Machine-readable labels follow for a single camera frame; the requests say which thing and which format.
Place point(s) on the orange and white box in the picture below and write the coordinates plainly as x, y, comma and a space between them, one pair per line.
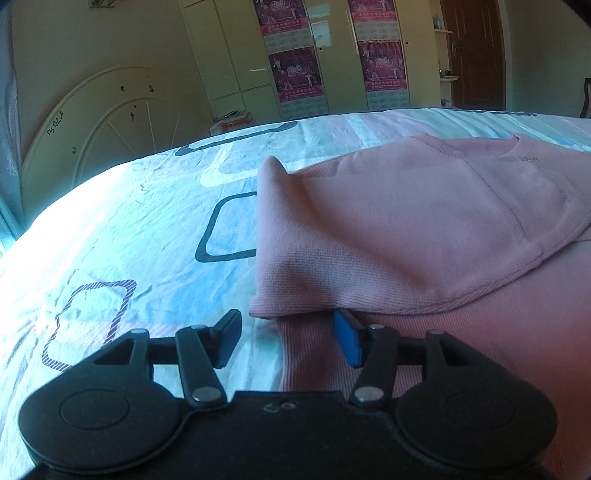
231, 123

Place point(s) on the purple wall calendar poster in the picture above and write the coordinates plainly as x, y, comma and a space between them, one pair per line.
384, 64
281, 16
374, 14
298, 74

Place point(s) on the cream corner shelf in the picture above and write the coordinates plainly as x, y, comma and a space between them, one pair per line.
446, 76

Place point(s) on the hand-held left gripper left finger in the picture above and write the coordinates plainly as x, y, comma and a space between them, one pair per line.
227, 339

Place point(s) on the brown wooden door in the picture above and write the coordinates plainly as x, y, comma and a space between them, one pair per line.
475, 50

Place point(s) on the cream wardrobe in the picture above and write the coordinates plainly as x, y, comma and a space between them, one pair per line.
231, 50

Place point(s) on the dark wooden chair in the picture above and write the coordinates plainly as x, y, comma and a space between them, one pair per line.
586, 99

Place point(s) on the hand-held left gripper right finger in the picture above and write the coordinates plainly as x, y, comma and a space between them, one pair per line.
347, 339

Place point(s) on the patterned white bed sheet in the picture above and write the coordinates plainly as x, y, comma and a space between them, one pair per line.
129, 221

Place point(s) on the pink knit sweater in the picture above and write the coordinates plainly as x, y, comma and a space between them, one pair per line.
378, 230

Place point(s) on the grey blue curtain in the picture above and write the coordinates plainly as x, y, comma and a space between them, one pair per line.
8, 138

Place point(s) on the white round headboard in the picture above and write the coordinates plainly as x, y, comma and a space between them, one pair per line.
115, 106

